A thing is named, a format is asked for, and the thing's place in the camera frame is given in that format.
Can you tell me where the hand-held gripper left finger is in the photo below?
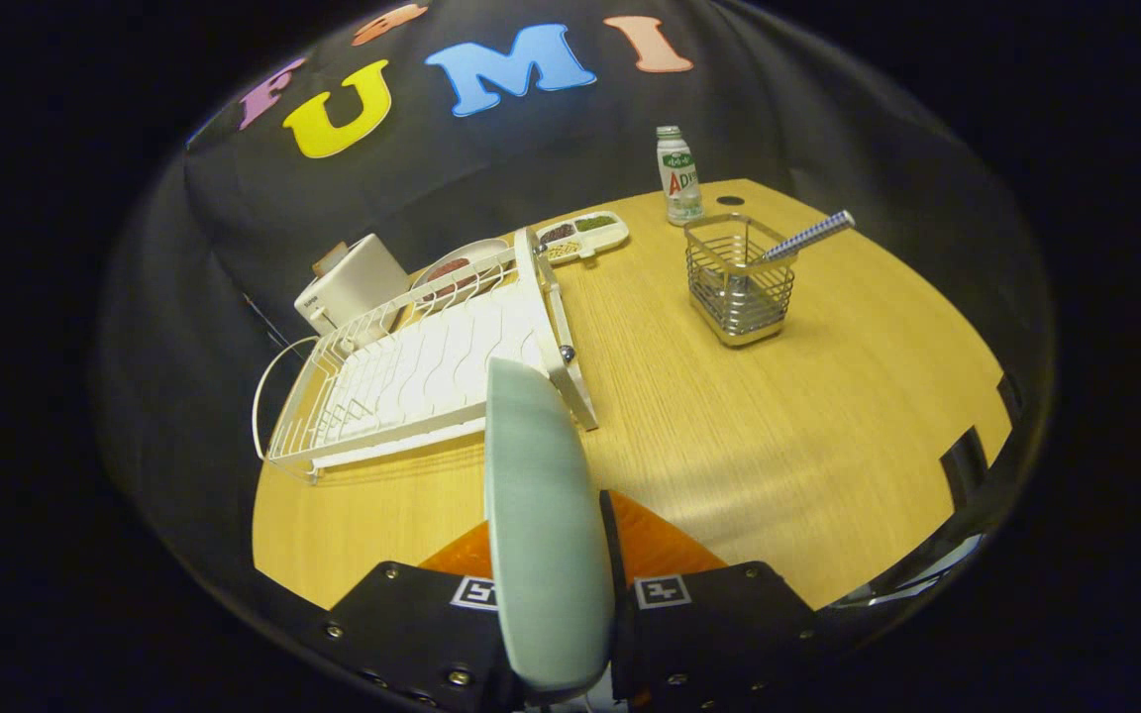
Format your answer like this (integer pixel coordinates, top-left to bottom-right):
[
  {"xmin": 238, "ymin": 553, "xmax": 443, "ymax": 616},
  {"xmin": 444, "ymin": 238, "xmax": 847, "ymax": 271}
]
[{"xmin": 318, "ymin": 520, "xmax": 524, "ymax": 713}]

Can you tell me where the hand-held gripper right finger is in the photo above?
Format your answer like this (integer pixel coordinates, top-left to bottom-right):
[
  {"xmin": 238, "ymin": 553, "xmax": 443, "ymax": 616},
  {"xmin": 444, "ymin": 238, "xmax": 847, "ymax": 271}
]
[{"xmin": 598, "ymin": 489, "xmax": 819, "ymax": 712}]

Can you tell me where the pale green plate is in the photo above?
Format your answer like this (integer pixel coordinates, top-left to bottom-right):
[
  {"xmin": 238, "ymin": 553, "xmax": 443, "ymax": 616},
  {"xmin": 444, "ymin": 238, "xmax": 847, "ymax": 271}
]
[{"xmin": 483, "ymin": 356, "xmax": 617, "ymax": 704}]

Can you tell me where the white wire dish rack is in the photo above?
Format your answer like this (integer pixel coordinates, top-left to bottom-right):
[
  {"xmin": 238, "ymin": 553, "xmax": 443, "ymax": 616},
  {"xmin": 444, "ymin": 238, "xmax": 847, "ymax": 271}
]
[{"xmin": 252, "ymin": 226, "xmax": 599, "ymax": 484}]

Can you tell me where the metal wire basket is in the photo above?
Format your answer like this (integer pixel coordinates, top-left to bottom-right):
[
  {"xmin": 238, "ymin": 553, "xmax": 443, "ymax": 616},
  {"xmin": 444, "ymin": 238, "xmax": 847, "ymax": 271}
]
[{"xmin": 683, "ymin": 214, "xmax": 796, "ymax": 348}]

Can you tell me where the white striped-handle spoon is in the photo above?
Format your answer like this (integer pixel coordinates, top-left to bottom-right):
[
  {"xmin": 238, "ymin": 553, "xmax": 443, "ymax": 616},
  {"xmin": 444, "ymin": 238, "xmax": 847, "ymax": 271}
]
[{"xmin": 729, "ymin": 209, "xmax": 857, "ymax": 290}]

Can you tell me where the small round white dish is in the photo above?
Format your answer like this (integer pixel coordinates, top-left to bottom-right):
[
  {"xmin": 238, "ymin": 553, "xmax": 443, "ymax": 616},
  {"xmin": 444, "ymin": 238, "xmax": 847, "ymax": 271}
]
[{"xmin": 410, "ymin": 238, "xmax": 512, "ymax": 300}]

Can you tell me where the white box appliance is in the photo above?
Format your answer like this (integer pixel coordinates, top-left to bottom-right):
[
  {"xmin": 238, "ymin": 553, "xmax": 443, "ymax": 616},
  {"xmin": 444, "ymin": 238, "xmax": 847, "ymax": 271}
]
[{"xmin": 293, "ymin": 234, "xmax": 411, "ymax": 336}]

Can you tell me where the white compartment snack tray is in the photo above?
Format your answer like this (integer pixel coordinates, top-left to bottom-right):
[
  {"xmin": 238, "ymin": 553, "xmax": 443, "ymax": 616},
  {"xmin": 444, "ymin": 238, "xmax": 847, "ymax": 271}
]
[{"xmin": 536, "ymin": 210, "xmax": 630, "ymax": 266}]

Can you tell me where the white bottle with green label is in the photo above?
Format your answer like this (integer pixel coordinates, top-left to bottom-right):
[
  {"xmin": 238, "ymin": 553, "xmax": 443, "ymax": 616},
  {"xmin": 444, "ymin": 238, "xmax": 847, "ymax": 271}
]
[{"xmin": 656, "ymin": 126, "xmax": 705, "ymax": 227}]

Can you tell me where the black backdrop cloth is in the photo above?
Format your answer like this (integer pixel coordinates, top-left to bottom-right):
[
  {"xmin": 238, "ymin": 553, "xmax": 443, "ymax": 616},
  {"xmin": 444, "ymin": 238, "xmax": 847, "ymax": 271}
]
[{"xmin": 95, "ymin": 0, "xmax": 1057, "ymax": 595}]

